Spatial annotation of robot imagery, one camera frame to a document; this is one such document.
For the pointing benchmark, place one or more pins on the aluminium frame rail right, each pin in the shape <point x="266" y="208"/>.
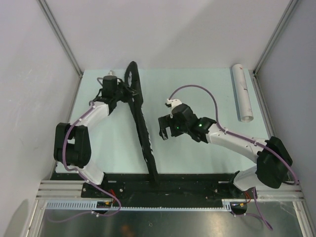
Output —
<point x="290" y="192"/>

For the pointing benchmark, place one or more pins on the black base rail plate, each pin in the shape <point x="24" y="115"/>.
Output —
<point x="174" y="190"/>

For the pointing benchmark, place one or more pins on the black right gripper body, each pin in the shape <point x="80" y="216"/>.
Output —
<point x="177" y="128"/>

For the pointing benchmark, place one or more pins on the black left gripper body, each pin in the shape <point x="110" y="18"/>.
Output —
<point x="123" y="94"/>

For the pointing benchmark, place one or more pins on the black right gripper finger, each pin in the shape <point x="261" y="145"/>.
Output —
<point x="164" y="122"/>
<point x="163" y="133"/>

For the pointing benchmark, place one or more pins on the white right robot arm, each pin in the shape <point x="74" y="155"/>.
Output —
<point x="271" y="158"/>

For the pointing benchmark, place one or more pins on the left aluminium frame post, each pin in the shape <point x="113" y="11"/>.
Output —
<point x="45" y="8"/>

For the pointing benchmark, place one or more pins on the black Crossway racket bag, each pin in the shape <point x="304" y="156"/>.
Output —
<point x="132" y="79"/>

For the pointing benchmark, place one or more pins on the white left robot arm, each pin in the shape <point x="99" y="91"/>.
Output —
<point x="72" y="145"/>

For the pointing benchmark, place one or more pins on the right aluminium frame post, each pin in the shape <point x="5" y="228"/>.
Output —
<point x="278" y="31"/>

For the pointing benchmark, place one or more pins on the aluminium frame post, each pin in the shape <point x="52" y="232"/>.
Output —
<point x="45" y="8"/>
<point x="278" y="31"/>

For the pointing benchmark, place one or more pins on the white slotted cable duct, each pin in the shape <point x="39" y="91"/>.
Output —
<point x="94" y="205"/>

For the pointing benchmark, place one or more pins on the white shuttlecock tube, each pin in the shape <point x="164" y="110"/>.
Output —
<point x="243" y="99"/>

